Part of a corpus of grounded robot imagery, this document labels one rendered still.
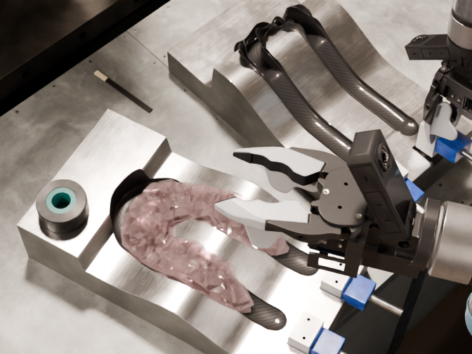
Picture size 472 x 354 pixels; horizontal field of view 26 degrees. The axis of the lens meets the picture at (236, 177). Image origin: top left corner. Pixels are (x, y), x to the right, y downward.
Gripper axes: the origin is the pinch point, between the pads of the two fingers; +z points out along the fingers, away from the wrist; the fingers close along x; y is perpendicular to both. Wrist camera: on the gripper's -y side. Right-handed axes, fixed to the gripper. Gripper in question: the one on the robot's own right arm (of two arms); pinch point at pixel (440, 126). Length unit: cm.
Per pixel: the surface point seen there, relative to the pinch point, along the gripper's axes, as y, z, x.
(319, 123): -17.2, 5.2, -9.9
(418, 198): 5.1, 5.5, -10.5
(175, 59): -45.9, 4.2, -17.7
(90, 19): -70, 9, -19
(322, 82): -21.9, 1.9, -4.7
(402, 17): -28.1, 6.7, 24.7
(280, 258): -4.8, 12.5, -31.2
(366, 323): -3, 52, -7
